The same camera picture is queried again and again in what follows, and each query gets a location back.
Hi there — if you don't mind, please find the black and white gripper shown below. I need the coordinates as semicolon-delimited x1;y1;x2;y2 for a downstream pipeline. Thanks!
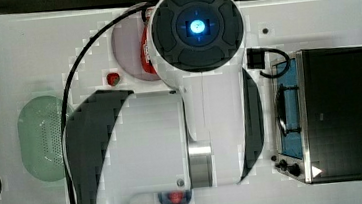
246;48;265;69

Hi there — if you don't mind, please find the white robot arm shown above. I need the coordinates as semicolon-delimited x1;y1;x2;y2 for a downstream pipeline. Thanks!
64;0;264;204

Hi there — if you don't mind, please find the black toaster oven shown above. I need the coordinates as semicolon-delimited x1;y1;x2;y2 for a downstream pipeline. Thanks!
270;46;362;184

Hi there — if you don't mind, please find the red ketchup bottle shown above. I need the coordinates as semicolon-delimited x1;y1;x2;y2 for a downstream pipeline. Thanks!
140;27;156;75

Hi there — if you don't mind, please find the grey round plate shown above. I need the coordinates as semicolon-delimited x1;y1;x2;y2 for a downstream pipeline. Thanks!
111;11;160;82

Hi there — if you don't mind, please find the red strawberry toy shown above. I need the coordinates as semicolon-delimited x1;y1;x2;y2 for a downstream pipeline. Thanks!
106;72;121;87

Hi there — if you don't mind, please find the red fruit in bowl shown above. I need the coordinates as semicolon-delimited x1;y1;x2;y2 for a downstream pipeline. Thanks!
168;191;185;204

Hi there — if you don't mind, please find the blue bowl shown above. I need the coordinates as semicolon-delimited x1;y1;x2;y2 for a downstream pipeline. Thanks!
158;190;192;204

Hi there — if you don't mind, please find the green oval colander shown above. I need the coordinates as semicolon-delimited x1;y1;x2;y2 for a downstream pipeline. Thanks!
17;95;65;182

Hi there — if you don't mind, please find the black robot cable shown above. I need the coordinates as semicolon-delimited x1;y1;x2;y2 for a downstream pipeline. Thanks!
49;1;170;204

